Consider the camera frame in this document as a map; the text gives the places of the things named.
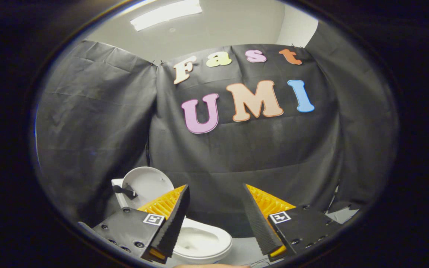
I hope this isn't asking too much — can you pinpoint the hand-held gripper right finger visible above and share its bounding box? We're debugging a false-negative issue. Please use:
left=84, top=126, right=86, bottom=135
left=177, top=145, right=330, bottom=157
left=244, top=184, right=343, bottom=262

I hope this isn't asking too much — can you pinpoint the ceiling light panel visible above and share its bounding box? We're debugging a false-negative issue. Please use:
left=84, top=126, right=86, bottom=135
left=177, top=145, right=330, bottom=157
left=131, top=0, right=203, bottom=31

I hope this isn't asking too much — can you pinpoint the black backdrop cloth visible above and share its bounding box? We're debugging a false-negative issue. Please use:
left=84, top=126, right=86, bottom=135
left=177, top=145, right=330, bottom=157
left=35, top=20, right=399, bottom=239

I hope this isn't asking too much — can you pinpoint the white toilet lid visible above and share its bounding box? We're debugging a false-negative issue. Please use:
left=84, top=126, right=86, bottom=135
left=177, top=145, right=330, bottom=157
left=112, top=166, right=175, bottom=211

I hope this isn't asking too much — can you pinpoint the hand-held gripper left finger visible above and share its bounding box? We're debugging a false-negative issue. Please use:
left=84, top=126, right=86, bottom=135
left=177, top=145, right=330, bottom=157
left=92, top=184, right=191, bottom=264

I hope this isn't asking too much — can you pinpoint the white toilet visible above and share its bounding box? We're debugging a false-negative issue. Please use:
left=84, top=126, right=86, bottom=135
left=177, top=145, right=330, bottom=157
left=111, top=179, right=233, bottom=265

